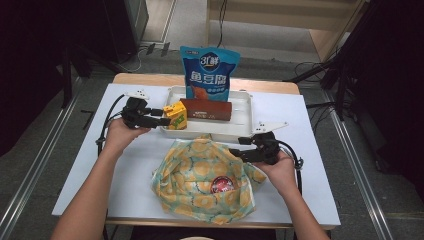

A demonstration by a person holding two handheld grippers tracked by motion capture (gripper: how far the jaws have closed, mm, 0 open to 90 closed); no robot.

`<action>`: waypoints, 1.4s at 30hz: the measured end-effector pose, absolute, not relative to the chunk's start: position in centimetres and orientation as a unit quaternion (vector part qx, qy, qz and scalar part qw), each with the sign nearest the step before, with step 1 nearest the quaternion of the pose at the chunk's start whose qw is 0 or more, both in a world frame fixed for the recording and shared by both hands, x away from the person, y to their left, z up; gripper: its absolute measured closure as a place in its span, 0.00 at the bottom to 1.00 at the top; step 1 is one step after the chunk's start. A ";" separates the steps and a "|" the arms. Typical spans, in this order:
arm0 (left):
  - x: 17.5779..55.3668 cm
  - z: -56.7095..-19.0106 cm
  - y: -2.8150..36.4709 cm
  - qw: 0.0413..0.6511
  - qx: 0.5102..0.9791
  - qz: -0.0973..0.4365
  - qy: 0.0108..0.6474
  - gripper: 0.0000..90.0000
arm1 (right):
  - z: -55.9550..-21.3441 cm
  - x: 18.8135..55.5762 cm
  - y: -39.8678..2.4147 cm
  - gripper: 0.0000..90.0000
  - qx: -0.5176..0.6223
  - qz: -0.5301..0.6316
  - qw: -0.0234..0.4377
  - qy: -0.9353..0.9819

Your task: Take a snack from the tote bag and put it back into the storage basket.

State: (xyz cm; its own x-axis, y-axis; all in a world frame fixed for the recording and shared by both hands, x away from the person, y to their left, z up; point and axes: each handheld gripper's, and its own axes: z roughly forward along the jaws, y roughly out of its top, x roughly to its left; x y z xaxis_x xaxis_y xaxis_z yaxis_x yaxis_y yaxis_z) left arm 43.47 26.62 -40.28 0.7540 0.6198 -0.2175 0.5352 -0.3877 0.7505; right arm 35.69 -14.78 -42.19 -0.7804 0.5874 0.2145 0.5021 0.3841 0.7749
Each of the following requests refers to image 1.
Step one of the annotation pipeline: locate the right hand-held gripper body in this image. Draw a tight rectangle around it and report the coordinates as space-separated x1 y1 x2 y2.
251 121 289 165

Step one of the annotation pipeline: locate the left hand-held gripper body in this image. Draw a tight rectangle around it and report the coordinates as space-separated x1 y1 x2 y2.
121 89 151 130

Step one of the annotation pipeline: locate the yellow drink carton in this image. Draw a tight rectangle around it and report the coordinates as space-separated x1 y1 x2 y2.
162 100 188 131

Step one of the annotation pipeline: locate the white plastic tray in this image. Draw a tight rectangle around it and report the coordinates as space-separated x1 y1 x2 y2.
160 85 254 143

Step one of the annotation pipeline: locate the yellow patterned cloth bag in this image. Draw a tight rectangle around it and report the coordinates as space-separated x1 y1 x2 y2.
150 133 268 225

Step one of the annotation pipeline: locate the brown box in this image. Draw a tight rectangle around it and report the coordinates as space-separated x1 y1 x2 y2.
179 98 233 122

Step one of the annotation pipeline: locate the blue snack pouch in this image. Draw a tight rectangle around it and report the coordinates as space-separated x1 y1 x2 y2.
179 45 242 103

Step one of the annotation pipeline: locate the person's left hand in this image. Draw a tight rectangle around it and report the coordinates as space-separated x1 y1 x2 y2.
105 117 151 155

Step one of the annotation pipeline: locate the person's right hand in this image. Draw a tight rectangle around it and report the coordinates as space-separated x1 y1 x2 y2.
255 153 298 198

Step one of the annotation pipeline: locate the white table mat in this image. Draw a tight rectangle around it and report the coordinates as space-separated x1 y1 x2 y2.
51 83 341 226

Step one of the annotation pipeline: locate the black metal stand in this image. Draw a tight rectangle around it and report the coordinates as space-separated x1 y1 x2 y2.
61 43 93 109

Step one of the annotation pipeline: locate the black cabinet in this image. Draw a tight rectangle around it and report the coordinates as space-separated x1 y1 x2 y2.
99 0 150 63

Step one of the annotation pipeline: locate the black tripod stand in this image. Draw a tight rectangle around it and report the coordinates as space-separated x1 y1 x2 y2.
283 56 355 121

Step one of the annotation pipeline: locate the person's dark clothing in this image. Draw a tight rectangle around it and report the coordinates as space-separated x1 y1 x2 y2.
129 226 278 240

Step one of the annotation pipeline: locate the wooden shelf unit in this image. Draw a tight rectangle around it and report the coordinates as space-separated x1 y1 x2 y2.
204 0 368 63

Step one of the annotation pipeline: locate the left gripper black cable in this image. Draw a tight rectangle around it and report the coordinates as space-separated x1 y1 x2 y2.
95 94 126 156

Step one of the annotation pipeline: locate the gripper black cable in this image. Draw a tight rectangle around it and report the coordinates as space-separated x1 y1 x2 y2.
278 139 305 196
95 94 126 156

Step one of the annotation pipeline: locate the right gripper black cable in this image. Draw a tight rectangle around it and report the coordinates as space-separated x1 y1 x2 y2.
278 139 305 196

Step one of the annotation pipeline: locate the white floor cable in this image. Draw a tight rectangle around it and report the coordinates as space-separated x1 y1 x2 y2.
113 46 149 74

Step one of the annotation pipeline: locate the metal floor rail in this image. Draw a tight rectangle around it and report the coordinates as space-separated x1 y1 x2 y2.
321 89 396 240
0 76 83 240

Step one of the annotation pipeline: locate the black floor cable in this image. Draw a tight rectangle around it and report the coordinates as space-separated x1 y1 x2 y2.
215 0 229 49

